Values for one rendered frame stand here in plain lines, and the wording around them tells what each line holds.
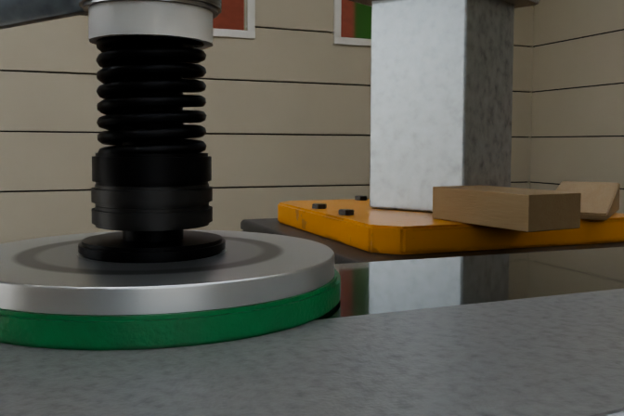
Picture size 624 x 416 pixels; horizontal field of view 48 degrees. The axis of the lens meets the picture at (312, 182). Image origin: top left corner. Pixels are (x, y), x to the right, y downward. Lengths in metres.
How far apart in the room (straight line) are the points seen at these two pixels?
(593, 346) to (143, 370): 0.20
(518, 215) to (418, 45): 0.39
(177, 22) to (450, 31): 0.85
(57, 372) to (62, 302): 0.04
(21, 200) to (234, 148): 1.89
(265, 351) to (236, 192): 6.34
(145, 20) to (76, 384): 0.19
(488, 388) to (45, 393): 0.16
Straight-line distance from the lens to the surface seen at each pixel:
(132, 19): 0.39
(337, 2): 7.10
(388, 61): 1.27
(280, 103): 6.79
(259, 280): 0.34
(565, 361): 0.32
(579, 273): 0.54
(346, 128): 7.04
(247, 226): 1.42
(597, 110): 7.54
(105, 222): 0.40
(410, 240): 1.01
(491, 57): 1.28
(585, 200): 1.26
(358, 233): 1.05
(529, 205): 0.97
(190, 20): 0.40
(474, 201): 1.04
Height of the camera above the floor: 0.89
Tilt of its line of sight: 3 degrees down
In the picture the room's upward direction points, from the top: straight up
